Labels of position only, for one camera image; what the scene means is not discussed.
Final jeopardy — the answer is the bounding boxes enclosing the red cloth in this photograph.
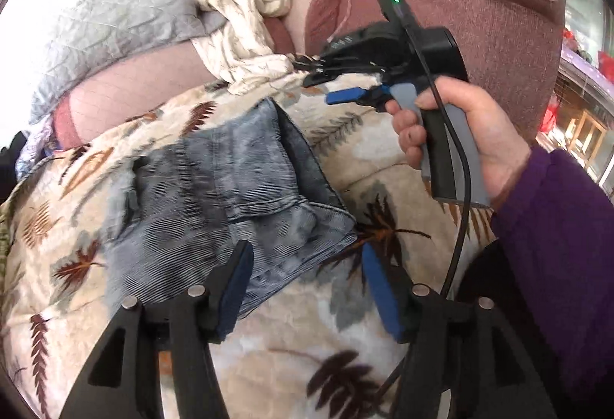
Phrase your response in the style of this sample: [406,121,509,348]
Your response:
[542,93,560,137]

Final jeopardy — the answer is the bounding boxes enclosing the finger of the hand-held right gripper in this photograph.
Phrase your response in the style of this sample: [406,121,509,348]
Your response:
[302,64,385,88]
[325,84,391,113]

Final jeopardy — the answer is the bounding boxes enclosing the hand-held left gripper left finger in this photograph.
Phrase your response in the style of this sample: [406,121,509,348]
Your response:
[58,239,255,419]

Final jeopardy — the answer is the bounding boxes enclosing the grey quilted pillow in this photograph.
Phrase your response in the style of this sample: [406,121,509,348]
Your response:
[30,0,226,125]

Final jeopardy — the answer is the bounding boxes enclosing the leaf print blanket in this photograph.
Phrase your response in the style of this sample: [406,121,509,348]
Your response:
[0,76,509,419]

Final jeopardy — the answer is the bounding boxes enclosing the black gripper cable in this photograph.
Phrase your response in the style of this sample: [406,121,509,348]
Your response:
[379,23,473,401]

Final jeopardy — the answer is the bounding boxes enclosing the person's dark clothing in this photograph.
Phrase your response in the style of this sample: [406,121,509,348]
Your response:
[448,239,596,419]

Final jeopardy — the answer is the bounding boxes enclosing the person's right hand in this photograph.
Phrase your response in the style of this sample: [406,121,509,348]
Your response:
[385,76,533,211]

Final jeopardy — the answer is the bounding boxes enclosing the red and pink sofa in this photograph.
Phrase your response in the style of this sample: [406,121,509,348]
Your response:
[50,0,569,151]

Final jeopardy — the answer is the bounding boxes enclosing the blue denim pants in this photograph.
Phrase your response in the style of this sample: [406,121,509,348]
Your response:
[103,97,360,319]

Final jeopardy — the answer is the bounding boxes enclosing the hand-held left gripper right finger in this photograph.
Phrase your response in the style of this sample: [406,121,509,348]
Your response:
[361,244,560,419]

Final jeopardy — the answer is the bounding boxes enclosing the wooden rack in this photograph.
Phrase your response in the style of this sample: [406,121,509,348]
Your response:
[566,107,610,170]

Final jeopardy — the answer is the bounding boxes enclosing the person's right forearm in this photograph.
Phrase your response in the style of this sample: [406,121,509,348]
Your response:
[489,145,614,401]

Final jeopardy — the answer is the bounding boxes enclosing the black bag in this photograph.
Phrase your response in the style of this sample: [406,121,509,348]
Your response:
[0,131,20,190]

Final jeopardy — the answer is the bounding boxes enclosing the white floral cloth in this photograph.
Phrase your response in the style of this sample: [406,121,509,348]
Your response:
[185,0,312,96]

